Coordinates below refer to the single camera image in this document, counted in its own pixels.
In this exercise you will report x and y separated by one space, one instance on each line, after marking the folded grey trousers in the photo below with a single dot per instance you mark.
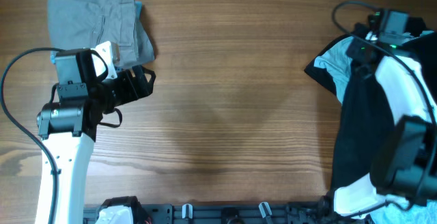
95 26

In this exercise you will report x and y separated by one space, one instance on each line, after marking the folded light blue garment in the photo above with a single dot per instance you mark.
138 7

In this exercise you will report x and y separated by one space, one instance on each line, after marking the black garment under pile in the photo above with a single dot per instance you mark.
416 26

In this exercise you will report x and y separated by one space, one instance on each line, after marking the light blue t-shirt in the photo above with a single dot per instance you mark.
336 67

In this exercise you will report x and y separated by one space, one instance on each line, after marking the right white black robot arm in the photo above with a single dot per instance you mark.
404 168

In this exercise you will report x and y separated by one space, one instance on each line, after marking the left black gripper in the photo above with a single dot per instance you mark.
145 87

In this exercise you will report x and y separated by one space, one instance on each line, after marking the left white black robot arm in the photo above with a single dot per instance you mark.
68 127

